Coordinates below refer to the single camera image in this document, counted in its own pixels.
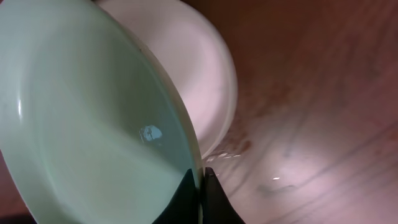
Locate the mint green plate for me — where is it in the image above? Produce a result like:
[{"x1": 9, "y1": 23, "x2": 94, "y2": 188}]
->
[{"x1": 1, "y1": 0, "x2": 202, "y2": 223}]

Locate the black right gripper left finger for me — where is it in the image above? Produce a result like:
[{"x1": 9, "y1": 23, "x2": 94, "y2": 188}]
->
[{"x1": 153, "y1": 169, "x2": 199, "y2": 224}]

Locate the white plate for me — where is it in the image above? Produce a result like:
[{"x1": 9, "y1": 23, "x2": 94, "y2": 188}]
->
[{"x1": 98, "y1": 0, "x2": 238, "y2": 157}]

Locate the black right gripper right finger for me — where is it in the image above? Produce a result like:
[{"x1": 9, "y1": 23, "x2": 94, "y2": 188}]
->
[{"x1": 201, "y1": 167, "x2": 244, "y2": 224}]

